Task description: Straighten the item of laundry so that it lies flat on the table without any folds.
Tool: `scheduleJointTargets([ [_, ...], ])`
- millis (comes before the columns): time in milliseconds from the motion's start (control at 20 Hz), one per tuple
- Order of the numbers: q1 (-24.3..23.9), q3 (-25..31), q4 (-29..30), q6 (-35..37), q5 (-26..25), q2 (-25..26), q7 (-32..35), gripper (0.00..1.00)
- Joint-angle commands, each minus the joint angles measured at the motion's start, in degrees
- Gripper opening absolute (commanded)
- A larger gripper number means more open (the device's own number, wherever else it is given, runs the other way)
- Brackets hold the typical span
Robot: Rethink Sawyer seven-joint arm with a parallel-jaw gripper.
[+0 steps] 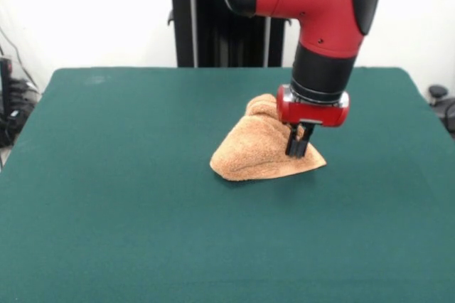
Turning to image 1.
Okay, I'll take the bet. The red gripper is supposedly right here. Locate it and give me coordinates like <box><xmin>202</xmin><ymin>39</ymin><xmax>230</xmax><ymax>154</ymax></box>
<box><xmin>276</xmin><ymin>84</ymin><xmax>350</xmax><ymax>158</ymax></box>

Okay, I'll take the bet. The tan terry cloth towel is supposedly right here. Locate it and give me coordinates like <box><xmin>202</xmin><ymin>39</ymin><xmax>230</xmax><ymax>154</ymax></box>
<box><xmin>208</xmin><ymin>93</ymin><xmax>327</xmax><ymax>181</ymax></box>

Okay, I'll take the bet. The dark green table cloth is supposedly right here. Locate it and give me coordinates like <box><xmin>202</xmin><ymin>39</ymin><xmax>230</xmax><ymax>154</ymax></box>
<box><xmin>0</xmin><ymin>66</ymin><xmax>455</xmax><ymax>303</ymax></box>

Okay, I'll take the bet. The black plug bundle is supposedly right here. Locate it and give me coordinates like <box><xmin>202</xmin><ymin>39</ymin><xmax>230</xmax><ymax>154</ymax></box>
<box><xmin>9</xmin><ymin>78</ymin><xmax>41</xmax><ymax>105</ymax></box>

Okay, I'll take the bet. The black upright device, red light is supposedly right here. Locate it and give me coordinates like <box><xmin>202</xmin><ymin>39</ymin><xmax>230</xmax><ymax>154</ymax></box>
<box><xmin>0</xmin><ymin>56</ymin><xmax>14</xmax><ymax>147</ymax></box>

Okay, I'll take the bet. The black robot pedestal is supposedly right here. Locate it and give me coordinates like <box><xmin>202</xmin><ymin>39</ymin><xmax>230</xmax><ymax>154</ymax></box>
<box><xmin>156</xmin><ymin>0</ymin><xmax>286</xmax><ymax>68</ymax></box>

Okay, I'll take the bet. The grey cable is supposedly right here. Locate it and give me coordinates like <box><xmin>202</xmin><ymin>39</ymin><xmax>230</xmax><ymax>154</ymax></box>
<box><xmin>0</xmin><ymin>27</ymin><xmax>38</xmax><ymax>89</ymax></box>

